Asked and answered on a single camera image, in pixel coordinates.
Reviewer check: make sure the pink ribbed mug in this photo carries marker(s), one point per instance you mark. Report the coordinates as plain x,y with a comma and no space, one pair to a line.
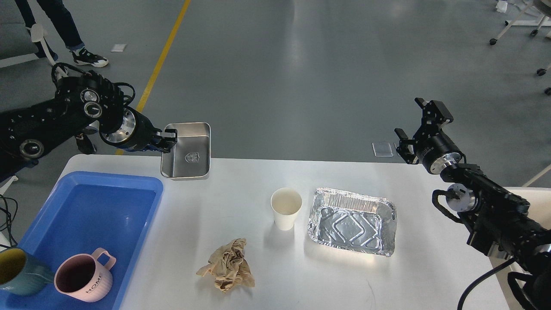
86,277

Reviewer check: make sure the teal ceramic mug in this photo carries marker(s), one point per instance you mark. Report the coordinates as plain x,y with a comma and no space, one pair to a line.
23,274

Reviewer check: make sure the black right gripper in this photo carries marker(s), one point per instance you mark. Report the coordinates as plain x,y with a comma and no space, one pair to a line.
430,146

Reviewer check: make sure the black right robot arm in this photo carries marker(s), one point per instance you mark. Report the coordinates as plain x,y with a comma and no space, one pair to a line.
496,218

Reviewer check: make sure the grey office chair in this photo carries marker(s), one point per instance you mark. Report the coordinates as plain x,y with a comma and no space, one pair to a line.
24,79

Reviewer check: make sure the crumpled brown paper napkin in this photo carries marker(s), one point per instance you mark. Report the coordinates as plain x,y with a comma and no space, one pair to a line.
228,266

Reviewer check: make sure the white bin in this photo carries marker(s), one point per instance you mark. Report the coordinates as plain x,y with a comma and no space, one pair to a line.
540,203

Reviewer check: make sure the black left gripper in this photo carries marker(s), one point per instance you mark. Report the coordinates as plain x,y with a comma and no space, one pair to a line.
137,133

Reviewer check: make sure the aluminium foil tray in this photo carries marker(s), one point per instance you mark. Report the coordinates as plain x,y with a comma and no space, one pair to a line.
353,222

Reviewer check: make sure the person in jeans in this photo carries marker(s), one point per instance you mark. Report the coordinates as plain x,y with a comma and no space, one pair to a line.
65,27

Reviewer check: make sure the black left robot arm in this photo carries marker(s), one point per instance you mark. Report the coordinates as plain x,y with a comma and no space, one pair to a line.
27,134

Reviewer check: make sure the clear plastic piece on floor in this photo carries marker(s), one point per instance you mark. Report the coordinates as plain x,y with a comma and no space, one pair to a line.
381,149

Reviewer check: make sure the white paper cup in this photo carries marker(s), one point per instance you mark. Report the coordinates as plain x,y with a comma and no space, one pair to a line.
286,204

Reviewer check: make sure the stainless steel rectangular tin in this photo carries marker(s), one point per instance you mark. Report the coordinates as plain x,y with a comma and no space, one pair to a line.
190,157

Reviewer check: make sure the white chair base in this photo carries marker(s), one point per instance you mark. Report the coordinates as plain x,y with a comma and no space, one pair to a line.
544,9

